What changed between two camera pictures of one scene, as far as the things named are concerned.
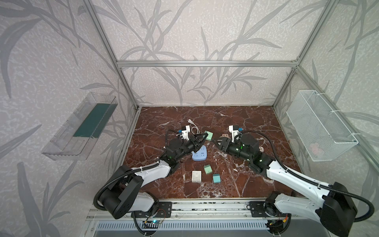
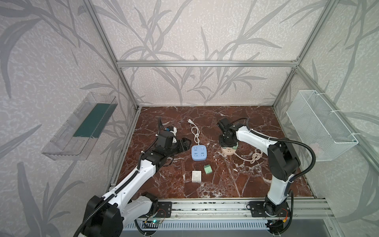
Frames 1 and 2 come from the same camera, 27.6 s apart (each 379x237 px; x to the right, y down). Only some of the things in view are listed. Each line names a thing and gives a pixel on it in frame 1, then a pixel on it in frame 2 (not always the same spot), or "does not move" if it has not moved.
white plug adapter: [196, 176] does not move
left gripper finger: [198, 146] -> [182, 148]
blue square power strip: [201, 155] does not move
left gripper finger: [201, 137] -> [184, 143]
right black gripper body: [226, 144] -> [226, 140]
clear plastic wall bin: [75, 139] does not move
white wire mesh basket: [322, 134] does not move
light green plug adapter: [208, 169] does not move
